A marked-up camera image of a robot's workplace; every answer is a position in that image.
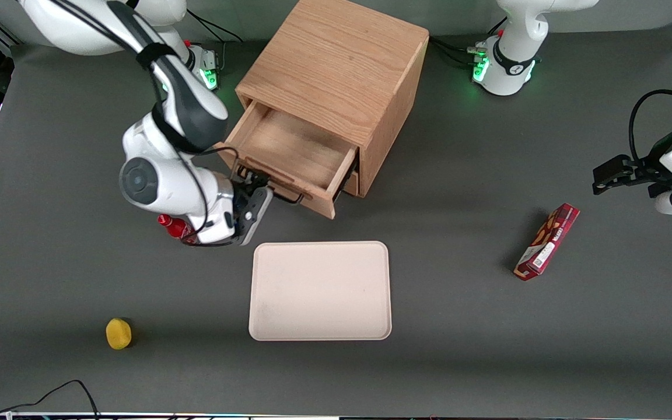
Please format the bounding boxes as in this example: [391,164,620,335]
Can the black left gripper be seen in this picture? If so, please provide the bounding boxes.
[593,155,672,196]

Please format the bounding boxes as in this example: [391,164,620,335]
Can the yellow round sponge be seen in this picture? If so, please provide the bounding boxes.
[106,318,133,351]

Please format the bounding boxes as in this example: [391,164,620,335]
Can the black right arm base cable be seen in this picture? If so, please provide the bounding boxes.
[186,10,244,71]

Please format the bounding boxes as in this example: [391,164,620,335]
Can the black left arm base cables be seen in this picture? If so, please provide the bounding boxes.
[429,17,509,66]

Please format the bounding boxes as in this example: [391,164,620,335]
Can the wooden drawer, short handle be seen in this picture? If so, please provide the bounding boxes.
[336,168,361,197]

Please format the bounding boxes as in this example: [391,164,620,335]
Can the long black drawer handle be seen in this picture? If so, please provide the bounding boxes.
[236,166,305,206]

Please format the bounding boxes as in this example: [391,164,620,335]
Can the red soda bottle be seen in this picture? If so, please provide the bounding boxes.
[157,213,198,242]

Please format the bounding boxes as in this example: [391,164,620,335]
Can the red snack box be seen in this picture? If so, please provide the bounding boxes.
[513,203,580,282]

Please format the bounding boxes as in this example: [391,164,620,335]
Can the beige rectangular tray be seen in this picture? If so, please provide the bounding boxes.
[248,241,393,341]

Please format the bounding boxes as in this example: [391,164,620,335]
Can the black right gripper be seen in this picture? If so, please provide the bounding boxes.
[232,167,271,232]

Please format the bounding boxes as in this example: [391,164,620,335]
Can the wooden drawer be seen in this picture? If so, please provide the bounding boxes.
[336,168,361,197]
[215,100,359,220]

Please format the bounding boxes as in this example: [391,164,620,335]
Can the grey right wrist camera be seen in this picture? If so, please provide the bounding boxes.
[239,187,274,246]

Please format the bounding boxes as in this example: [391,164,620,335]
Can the black cable on table edge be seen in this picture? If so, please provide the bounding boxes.
[0,380,101,418]

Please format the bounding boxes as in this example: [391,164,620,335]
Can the black left wrist cable loop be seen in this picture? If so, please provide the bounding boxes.
[629,89,672,163]

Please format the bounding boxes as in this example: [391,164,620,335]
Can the wooden drawer cabinet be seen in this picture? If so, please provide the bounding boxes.
[235,0,430,199]

